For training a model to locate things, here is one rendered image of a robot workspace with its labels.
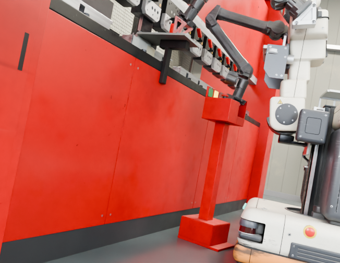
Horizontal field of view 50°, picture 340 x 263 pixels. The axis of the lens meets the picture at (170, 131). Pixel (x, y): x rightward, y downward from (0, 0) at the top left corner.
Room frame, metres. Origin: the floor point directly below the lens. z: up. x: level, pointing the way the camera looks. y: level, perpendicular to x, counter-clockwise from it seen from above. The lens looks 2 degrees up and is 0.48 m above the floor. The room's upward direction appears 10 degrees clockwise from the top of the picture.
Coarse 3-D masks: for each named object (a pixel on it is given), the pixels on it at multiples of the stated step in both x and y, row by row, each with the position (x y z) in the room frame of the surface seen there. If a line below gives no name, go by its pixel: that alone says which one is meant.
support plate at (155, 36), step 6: (144, 36) 1.79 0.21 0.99; (150, 36) 1.78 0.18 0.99; (156, 36) 1.76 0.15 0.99; (162, 36) 1.74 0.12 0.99; (168, 36) 1.72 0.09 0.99; (174, 36) 1.70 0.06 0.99; (180, 36) 1.69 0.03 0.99; (186, 36) 1.68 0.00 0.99; (150, 42) 1.89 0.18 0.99; (156, 42) 1.87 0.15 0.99; (192, 42) 1.75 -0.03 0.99
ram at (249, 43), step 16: (176, 0) 2.02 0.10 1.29; (224, 0) 2.64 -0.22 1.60; (240, 0) 2.95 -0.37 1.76; (256, 0) 3.32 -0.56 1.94; (256, 16) 3.39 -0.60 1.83; (208, 32) 2.48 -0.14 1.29; (240, 32) 3.07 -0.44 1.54; (256, 32) 3.47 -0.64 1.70; (240, 48) 3.14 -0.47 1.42; (256, 48) 3.56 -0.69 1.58; (256, 64) 3.65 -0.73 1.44
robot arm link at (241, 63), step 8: (208, 16) 2.08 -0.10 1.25; (216, 24) 2.09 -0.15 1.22; (216, 32) 2.09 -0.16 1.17; (224, 32) 2.08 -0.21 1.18; (224, 40) 2.07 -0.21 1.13; (224, 48) 2.08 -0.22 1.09; (232, 48) 2.06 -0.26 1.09; (232, 56) 2.05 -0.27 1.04; (240, 56) 2.04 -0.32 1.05; (240, 64) 2.03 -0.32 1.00; (248, 64) 2.02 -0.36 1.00; (240, 72) 2.07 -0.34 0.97
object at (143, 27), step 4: (140, 16) 1.83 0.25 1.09; (140, 20) 1.82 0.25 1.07; (144, 20) 1.83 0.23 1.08; (148, 20) 1.86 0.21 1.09; (140, 24) 1.82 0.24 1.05; (144, 24) 1.84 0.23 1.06; (148, 24) 1.87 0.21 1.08; (152, 24) 1.90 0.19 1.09; (140, 28) 1.82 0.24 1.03; (144, 28) 1.85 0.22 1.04; (148, 28) 1.88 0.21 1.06
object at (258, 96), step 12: (276, 12) 3.73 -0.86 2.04; (204, 72) 4.03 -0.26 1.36; (264, 72) 3.73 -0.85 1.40; (216, 84) 3.96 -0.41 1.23; (264, 84) 3.72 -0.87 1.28; (252, 96) 3.77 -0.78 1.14; (264, 96) 3.71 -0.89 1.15; (276, 96) 3.73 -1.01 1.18; (252, 108) 3.76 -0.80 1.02; (264, 108) 3.71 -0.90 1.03; (264, 120) 3.70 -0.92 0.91; (264, 132) 3.69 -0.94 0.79; (264, 144) 3.68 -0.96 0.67; (264, 156) 3.67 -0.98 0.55; (252, 168) 3.71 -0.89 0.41; (264, 168) 3.74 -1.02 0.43; (252, 180) 3.70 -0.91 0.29; (264, 180) 3.83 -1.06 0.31; (252, 192) 3.69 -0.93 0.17
